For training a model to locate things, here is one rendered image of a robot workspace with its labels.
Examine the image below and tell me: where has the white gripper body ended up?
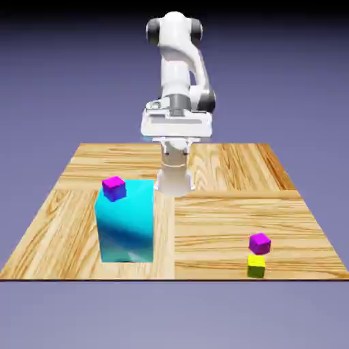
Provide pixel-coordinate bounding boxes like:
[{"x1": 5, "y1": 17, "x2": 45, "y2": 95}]
[{"x1": 140, "y1": 108, "x2": 213, "y2": 143}]

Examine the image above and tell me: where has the large cyan box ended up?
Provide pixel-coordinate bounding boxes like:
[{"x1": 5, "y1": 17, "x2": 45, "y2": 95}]
[{"x1": 94, "y1": 178, "x2": 155, "y2": 263}]

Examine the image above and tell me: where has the small magenta cube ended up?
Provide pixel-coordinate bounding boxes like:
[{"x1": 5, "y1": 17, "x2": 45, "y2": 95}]
[
  {"x1": 102, "y1": 175, "x2": 127, "y2": 203},
  {"x1": 248, "y1": 232, "x2": 272, "y2": 256}
]

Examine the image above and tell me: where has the small yellow cube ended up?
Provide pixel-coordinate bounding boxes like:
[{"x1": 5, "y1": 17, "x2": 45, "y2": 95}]
[{"x1": 247, "y1": 254, "x2": 267, "y2": 279}]

